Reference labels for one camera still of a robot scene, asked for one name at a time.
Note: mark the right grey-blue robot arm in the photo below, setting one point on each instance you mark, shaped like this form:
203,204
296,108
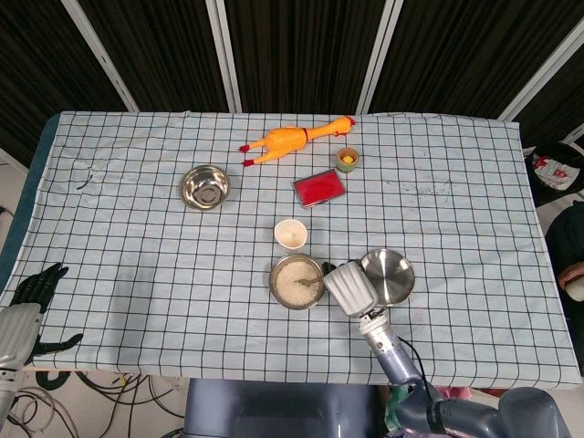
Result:
401,365

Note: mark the blue checked tablecloth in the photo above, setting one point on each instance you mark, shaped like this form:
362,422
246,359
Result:
137,274

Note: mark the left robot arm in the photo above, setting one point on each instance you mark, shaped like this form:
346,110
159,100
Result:
5,388

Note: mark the metal bowl holding rice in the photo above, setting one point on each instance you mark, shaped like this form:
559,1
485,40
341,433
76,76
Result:
272,287

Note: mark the metal spoon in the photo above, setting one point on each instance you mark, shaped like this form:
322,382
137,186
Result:
311,280

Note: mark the green cup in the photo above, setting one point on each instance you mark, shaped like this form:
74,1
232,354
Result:
347,168

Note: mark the blue table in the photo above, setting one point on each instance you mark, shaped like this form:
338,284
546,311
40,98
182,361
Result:
32,182

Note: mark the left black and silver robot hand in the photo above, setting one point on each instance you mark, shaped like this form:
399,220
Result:
18,333

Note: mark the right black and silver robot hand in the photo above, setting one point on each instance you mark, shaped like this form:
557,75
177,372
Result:
352,289

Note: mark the red stamp pad box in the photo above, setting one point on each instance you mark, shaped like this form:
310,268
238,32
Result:
318,187

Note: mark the shallow metal plate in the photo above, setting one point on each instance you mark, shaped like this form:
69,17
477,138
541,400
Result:
392,278

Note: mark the green cloth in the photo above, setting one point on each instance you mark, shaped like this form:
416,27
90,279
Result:
394,399

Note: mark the cream paper cup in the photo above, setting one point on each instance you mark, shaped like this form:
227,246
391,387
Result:
290,236

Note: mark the small yellow ball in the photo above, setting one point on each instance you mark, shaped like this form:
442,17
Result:
348,159

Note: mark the empty deep metal bowl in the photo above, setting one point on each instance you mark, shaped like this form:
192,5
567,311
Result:
204,188

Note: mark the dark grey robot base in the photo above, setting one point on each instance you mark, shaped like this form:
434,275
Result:
274,410

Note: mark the pink cloth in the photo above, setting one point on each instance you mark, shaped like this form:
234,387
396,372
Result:
451,392

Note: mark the yellow rubber chicken toy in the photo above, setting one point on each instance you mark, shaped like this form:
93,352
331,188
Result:
285,139

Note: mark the white partition frame post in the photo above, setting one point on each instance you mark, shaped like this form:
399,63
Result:
543,73
223,55
379,57
100,57

